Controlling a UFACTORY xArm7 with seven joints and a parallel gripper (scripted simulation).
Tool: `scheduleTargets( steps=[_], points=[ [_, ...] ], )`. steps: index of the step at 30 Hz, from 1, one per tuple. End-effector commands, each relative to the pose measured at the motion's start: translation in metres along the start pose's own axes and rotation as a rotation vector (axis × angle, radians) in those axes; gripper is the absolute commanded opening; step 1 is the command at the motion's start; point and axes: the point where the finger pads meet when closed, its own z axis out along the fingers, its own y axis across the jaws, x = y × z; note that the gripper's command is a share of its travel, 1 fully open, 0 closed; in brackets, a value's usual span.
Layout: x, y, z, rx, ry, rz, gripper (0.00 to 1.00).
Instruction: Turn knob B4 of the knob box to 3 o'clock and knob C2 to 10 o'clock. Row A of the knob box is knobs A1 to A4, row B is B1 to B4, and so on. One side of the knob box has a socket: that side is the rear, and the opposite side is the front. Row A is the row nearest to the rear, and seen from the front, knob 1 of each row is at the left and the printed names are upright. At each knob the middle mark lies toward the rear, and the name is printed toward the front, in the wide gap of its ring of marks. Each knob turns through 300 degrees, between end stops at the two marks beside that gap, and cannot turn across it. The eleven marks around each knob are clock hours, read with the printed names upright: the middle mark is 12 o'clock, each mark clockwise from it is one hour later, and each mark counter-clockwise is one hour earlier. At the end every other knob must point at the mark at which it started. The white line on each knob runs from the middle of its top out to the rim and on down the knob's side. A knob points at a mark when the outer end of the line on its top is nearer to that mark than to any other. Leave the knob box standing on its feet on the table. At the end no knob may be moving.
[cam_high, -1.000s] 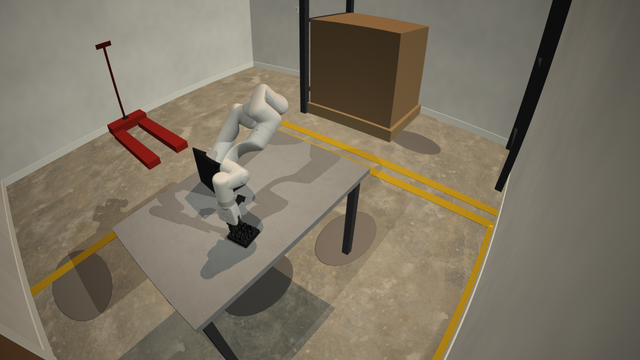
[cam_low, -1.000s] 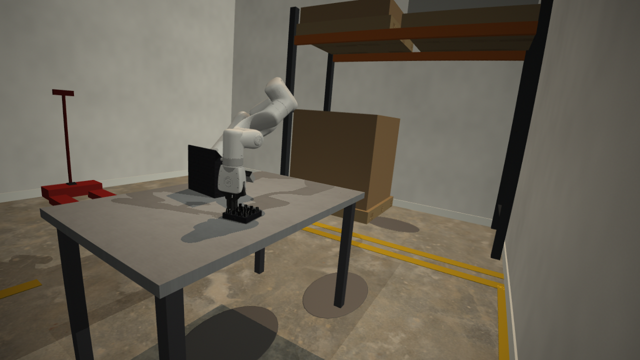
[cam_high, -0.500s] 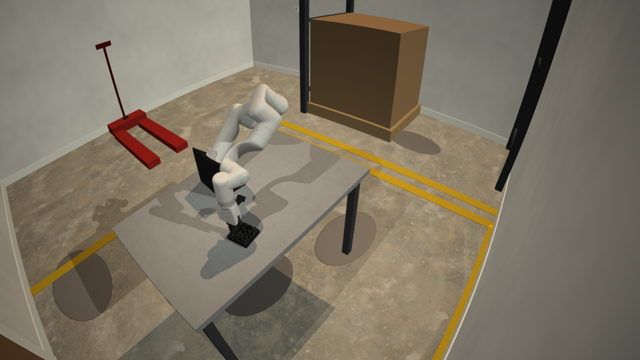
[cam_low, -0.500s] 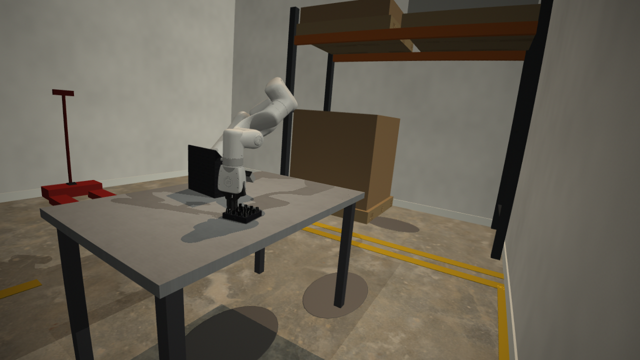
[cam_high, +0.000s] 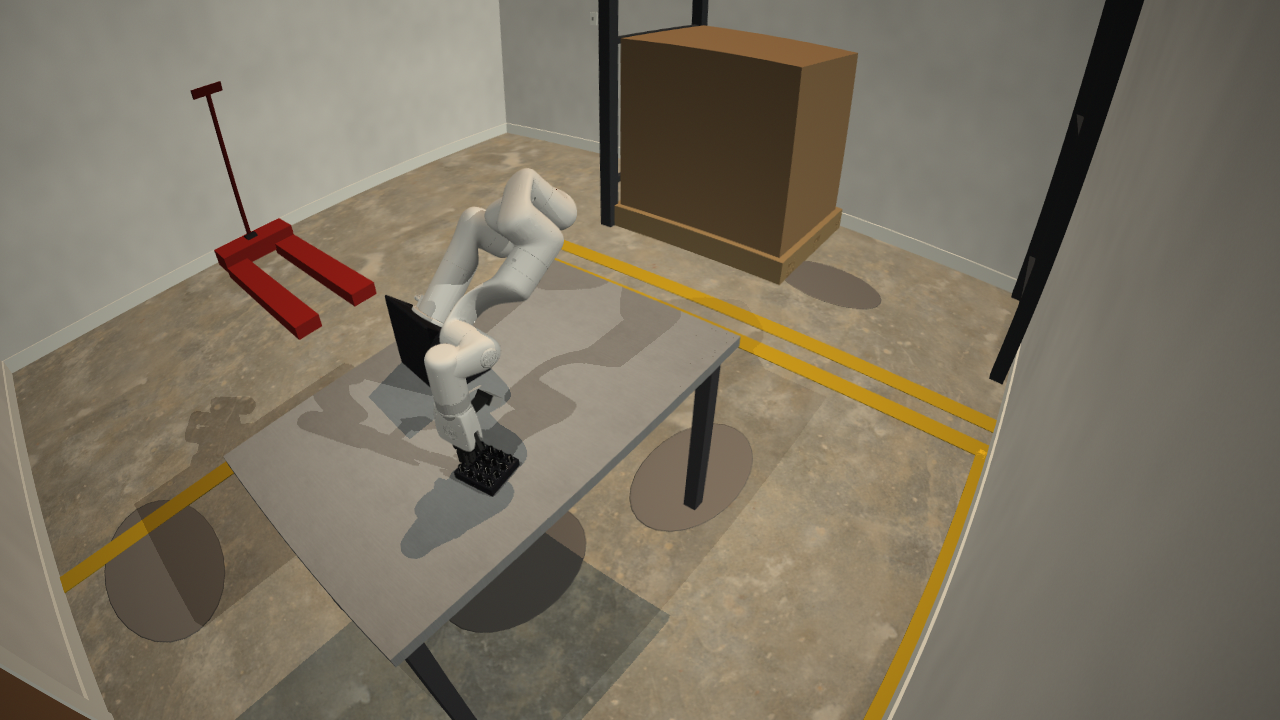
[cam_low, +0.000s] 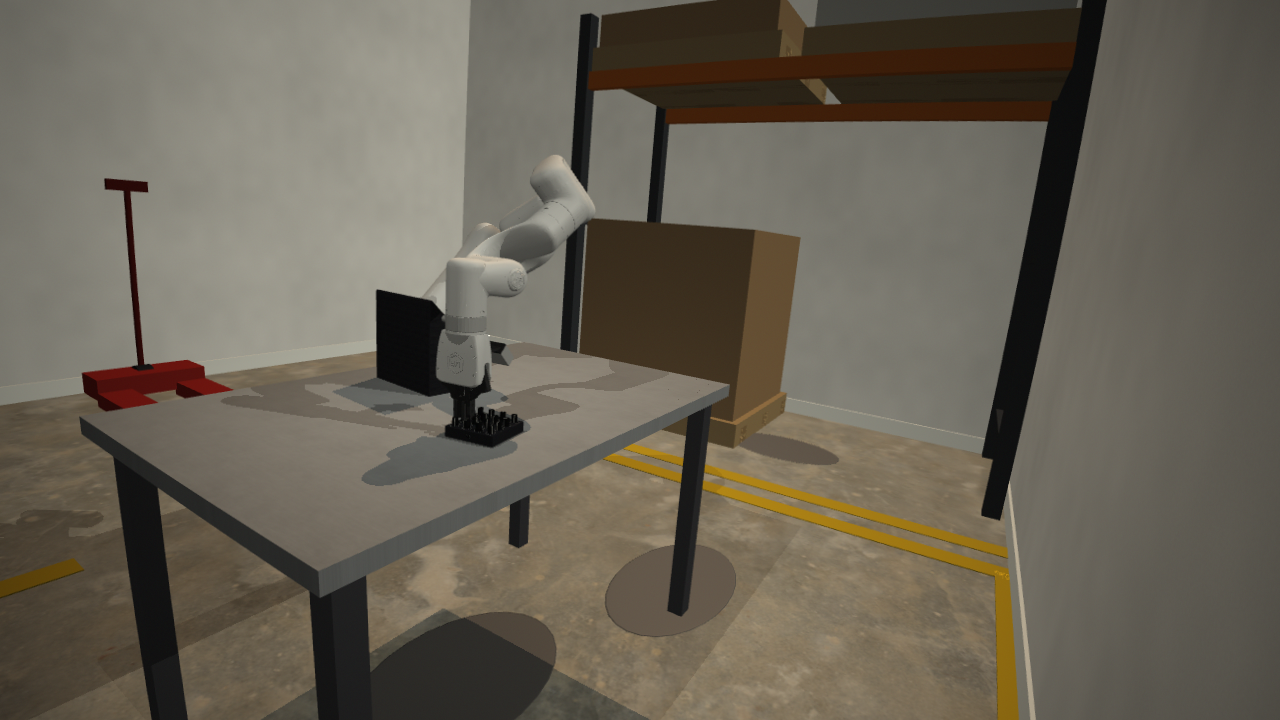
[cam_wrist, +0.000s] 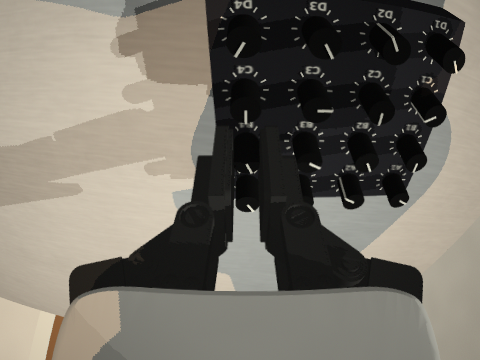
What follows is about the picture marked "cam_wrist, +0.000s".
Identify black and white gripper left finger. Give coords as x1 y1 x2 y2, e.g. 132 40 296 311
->
69 125 235 304

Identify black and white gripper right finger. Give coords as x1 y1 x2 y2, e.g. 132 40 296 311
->
258 126 423 303

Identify black knob box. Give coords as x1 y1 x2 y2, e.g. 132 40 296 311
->
205 0 466 212

